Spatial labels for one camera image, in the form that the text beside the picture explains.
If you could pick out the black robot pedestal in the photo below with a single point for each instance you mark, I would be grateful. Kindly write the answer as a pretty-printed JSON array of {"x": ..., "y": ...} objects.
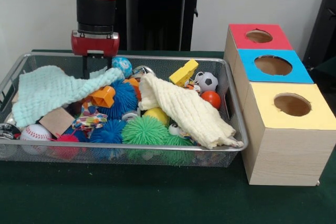
[{"x": 162, "y": 19}]

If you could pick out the small soccer ball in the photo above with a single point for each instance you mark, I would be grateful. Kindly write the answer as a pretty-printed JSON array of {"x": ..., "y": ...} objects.
[{"x": 208, "y": 82}]

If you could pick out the blue spiky rubber ball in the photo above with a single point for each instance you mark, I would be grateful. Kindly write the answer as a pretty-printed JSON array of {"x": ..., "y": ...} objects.
[
  {"x": 124, "y": 95},
  {"x": 109, "y": 132}
]

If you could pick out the orange-red smooth ball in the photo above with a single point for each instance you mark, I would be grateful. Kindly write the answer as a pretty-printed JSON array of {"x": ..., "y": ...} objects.
[{"x": 211, "y": 99}]

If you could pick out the dark green table cloth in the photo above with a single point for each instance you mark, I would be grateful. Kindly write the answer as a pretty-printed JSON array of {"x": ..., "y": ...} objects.
[{"x": 131, "y": 197}]

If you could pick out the white baseball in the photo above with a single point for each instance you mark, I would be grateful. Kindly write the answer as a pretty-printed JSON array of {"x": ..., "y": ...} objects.
[{"x": 35, "y": 132}]

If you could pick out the wooden box with three holes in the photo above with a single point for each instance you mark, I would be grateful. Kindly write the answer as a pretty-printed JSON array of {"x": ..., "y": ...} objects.
[{"x": 288, "y": 155}]

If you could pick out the globe print ball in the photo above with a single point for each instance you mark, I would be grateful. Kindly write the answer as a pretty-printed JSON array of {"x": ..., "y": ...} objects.
[{"x": 123, "y": 66}]

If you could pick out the mint knitted cloth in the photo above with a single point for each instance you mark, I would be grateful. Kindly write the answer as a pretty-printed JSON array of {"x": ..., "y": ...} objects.
[{"x": 47, "y": 90}]

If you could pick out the yellow toy block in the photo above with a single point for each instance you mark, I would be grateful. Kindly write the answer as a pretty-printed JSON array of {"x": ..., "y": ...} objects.
[{"x": 183, "y": 73}]

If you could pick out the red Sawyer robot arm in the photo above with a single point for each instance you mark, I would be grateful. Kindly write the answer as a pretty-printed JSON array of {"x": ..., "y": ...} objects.
[{"x": 95, "y": 11}]

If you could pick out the green spiky rubber ball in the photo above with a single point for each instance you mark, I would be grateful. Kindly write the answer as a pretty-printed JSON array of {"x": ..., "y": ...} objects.
[{"x": 144, "y": 130}]

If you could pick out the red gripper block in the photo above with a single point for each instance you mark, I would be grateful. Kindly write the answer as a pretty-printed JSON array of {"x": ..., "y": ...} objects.
[{"x": 94, "y": 45}]

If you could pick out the cream knitted cloth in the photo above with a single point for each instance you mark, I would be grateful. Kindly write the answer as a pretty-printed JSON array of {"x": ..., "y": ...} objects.
[{"x": 183, "y": 103}]

